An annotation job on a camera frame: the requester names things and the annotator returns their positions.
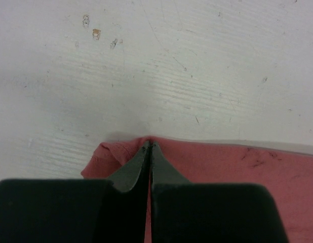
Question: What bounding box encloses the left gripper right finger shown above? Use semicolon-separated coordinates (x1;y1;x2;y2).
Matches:
150;144;288;242

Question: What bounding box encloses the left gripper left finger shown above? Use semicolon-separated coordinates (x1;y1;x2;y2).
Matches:
0;142;150;242

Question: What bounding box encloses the salmon pink t shirt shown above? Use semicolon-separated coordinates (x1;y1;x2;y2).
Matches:
82;136;313;242

